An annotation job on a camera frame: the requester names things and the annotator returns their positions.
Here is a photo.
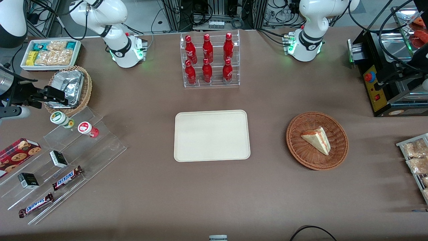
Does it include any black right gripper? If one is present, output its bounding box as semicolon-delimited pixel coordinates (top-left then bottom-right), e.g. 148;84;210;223
9;80;66;108

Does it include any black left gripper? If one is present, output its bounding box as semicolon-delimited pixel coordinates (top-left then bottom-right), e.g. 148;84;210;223
373;59;428;92

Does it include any green gum bottle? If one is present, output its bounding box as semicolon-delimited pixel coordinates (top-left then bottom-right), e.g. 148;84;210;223
50;111;75;129

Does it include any red gum bottle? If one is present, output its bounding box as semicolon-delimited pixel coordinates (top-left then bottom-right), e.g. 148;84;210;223
78;122;100;139

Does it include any beige plastic tray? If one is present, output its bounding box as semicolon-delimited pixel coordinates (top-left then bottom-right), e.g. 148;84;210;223
174;110;251;163

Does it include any black metal food machine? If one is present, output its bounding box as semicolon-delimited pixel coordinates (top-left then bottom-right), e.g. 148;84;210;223
347;5;428;117

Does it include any stack of foil trays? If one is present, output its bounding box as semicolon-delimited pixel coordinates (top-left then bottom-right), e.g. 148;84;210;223
51;70;85;108

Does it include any light wicker basket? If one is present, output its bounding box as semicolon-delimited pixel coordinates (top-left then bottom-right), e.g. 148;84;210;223
44;66;92;117

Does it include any clear bag of crackers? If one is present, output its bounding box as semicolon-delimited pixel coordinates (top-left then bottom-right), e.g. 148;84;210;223
35;50;73;66
47;41;68;53

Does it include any white rectangular snack bin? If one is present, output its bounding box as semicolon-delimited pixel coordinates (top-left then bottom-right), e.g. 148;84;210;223
20;38;82;72

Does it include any small black box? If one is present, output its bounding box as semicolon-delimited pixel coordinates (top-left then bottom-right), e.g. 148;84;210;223
17;172;40;190
49;150;69;169

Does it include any clear acrylic stepped display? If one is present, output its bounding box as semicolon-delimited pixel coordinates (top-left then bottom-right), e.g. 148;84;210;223
0;106;127;225

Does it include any red chocolate cookie box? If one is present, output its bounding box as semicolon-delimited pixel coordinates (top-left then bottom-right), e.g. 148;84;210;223
0;138;42;178

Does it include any Snickers chocolate bar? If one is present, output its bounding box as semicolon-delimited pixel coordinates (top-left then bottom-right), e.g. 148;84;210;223
52;166;84;191
18;193;55;219

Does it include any wrapped triangular sandwich slice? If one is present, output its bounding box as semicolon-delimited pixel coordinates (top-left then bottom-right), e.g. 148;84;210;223
300;126;331;156

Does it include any brown wicker basket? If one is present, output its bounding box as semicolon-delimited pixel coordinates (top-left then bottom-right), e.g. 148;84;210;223
286;111;349;171

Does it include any red cola bottle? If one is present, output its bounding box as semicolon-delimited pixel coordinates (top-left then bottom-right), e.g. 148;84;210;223
202;33;214;64
185;60;197;85
222;59;233;84
202;58;213;84
185;35;198;64
223;32;234;63

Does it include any clear acrylic bottle rack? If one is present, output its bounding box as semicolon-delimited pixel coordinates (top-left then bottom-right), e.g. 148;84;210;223
180;30;240;88

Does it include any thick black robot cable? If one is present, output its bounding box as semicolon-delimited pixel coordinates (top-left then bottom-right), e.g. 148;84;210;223
348;0;428;74

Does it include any metal wire rack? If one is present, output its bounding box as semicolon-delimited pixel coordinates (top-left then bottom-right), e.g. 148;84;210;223
396;133;428;205

